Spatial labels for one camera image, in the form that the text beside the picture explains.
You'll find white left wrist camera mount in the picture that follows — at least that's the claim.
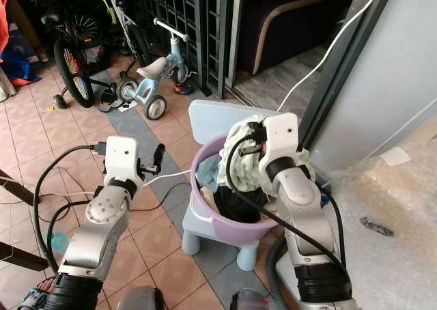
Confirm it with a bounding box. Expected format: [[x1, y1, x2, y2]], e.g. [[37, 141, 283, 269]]
[[105, 135, 144, 185]]

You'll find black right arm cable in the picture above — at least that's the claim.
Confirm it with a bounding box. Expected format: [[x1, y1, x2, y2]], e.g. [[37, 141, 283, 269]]
[[225, 135, 350, 271]]

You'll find blue bag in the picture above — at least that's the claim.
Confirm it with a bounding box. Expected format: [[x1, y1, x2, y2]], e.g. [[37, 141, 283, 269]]
[[1, 46, 33, 83]]

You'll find dark grey door frame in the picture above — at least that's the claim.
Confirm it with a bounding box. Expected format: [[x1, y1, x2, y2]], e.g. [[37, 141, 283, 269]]
[[297, 0, 399, 131]]

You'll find light blue balance bike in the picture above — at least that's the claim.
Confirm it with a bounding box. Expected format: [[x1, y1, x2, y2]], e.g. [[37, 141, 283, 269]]
[[98, 18, 193, 122]]

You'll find black child bicycle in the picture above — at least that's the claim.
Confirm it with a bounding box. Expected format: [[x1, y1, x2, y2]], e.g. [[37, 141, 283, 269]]
[[33, 0, 132, 111]]

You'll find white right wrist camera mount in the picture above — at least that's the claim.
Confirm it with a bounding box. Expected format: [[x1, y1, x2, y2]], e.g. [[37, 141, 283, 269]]
[[255, 111, 300, 169]]

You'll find light blue garment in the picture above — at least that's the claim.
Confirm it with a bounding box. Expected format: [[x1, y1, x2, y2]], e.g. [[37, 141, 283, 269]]
[[195, 156, 221, 193]]

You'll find white floor cable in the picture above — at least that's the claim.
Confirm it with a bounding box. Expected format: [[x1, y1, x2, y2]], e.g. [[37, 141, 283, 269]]
[[142, 169, 193, 188]]

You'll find grey right robot leg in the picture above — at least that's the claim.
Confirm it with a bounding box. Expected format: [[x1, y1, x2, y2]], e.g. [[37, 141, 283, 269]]
[[231, 289, 272, 310]]

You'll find clear bubble wrap sheet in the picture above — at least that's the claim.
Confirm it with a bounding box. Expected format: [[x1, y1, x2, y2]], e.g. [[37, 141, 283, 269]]
[[320, 117, 437, 310]]

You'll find black garment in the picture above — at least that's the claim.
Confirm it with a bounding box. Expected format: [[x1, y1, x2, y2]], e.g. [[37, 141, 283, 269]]
[[212, 186, 267, 223]]

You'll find black metal grille gate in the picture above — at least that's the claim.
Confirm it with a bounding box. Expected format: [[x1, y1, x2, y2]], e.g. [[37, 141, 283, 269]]
[[115, 0, 238, 100]]

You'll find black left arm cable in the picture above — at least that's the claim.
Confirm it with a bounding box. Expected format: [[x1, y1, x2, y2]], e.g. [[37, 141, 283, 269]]
[[32, 143, 104, 274]]

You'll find white wall cable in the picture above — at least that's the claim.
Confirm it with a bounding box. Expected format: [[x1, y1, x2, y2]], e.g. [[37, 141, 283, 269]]
[[275, 0, 391, 114]]

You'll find grey corrugated hose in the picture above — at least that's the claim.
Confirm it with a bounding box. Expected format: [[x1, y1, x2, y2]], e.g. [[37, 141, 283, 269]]
[[265, 234, 292, 310]]

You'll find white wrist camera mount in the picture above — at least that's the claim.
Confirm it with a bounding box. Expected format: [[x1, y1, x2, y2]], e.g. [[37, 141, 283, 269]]
[[105, 135, 144, 185], [255, 111, 300, 169]]

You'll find purple plastic laundry basin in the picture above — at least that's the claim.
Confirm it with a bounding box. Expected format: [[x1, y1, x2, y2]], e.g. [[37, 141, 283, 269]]
[[189, 133, 289, 247]]

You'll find dark purple armchair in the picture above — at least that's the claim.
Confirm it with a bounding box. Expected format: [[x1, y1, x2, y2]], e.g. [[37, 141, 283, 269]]
[[236, 0, 361, 76]]

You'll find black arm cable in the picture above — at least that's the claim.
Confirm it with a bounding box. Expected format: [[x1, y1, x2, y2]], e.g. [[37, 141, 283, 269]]
[[225, 135, 350, 271], [32, 143, 104, 274]]

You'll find grey left robot leg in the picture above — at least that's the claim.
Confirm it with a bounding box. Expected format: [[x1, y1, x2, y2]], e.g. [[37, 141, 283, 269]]
[[115, 285, 166, 310]]

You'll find person foot in sandal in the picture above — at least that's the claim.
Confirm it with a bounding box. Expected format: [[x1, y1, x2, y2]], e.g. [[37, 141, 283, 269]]
[[18, 277, 53, 310]]

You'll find grey robot leg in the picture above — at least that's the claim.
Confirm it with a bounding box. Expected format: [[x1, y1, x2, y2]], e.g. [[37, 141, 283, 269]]
[[231, 289, 272, 310], [115, 285, 166, 310]]

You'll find pale green cloth garment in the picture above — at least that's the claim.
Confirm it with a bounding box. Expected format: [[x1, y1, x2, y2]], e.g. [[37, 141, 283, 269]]
[[216, 116, 274, 195]]

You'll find dark wooden furniture leg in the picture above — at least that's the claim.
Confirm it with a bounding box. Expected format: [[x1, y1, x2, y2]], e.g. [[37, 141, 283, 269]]
[[0, 180, 36, 208], [0, 241, 49, 272]]

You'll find orange hanging cloth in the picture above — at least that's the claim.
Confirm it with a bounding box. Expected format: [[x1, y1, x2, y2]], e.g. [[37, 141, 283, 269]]
[[0, 0, 10, 55]]

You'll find pale blue plastic child chair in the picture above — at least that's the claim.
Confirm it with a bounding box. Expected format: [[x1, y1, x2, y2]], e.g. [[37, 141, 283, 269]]
[[181, 99, 282, 272]]

